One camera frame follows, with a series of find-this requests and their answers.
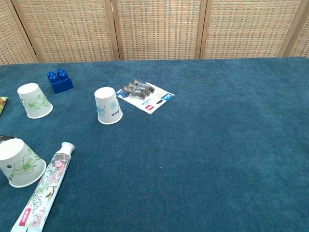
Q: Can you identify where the white cup blue flower print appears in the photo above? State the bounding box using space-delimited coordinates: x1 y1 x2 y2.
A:
94 87 123 125

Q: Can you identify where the white cup green flower print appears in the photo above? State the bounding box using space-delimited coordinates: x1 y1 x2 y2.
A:
17 83 54 119
0 138 47 189

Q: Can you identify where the blue table cloth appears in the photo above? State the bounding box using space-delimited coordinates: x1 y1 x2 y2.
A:
0 57 309 232

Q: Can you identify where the woven rattan folding screen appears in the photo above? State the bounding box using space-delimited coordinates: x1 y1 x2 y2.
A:
0 0 309 66

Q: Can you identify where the blue toy building block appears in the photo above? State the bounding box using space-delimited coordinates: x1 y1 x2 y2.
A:
46 68 74 94

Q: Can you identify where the floral toothpaste tube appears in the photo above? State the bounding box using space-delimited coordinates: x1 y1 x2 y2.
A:
10 142 75 232

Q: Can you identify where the green snack packet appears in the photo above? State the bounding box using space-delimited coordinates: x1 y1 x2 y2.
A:
0 96 9 117

